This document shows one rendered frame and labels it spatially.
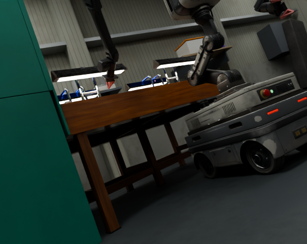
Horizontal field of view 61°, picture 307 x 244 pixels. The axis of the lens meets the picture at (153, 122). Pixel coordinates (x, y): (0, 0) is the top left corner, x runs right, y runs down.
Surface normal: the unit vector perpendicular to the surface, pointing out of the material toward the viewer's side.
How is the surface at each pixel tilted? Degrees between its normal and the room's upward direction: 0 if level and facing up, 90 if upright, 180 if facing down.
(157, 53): 90
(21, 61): 90
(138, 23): 90
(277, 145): 90
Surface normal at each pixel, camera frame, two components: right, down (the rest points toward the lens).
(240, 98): -0.85, 0.28
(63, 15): 0.39, -0.24
